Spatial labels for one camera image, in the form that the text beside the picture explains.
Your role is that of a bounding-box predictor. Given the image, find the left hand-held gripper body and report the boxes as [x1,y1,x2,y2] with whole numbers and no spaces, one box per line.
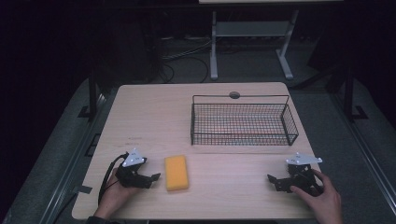
[115,147,149,189]

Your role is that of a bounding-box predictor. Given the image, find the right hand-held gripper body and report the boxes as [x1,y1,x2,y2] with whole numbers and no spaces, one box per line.
[285,151,324,196]

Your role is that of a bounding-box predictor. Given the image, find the yellow sponge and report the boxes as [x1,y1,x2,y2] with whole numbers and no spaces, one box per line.
[163,154,191,192]

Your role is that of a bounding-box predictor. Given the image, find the black wire basket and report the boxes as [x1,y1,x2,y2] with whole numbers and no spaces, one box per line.
[190,94,300,147]

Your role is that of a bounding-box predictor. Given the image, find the person's left hand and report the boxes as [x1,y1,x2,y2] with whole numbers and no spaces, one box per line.
[92,168,140,220]

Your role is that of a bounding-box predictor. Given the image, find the person's right hand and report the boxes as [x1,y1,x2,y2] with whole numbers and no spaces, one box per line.
[290,168,344,224]

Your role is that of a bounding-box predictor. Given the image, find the wooden table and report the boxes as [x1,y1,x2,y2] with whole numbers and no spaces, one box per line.
[71,81,325,221]

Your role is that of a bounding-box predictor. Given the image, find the person's left dark sleeve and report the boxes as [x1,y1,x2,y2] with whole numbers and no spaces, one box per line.
[85,216,129,224]

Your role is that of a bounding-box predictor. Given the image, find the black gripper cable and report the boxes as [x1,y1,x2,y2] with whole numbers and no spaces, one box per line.
[97,151,130,206]

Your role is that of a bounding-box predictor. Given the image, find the black metal stand post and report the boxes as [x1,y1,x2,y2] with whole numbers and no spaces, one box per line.
[342,60,369,123]
[78,66,101,120]

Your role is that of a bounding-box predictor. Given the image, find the floor cables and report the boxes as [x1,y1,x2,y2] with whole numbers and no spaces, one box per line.
[155,35,216,84]

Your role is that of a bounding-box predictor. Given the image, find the white metal desk frame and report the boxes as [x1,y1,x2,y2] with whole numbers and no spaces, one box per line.
[209,8,301,81]

